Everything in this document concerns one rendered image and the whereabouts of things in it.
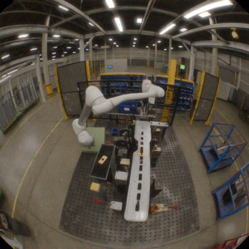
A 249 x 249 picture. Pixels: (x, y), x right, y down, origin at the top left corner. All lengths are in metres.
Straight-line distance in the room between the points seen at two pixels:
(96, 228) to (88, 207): 0.29
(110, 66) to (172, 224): 8.02
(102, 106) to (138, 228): 1.26
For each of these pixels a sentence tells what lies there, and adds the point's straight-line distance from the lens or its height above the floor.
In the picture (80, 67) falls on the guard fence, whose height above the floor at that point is 1.79.
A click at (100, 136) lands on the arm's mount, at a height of 0.89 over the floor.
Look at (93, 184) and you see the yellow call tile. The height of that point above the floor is 1.16.
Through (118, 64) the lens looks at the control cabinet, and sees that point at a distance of 7.72.
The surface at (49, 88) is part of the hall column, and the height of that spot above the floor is 0.65.
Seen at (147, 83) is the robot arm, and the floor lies 1.65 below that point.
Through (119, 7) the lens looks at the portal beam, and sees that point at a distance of 2.94.
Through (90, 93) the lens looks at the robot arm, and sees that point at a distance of 0.98.
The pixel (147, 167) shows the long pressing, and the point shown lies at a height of 1.00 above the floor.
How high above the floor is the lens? 1.90
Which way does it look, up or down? 36 degrees down
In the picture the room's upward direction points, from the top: straight up
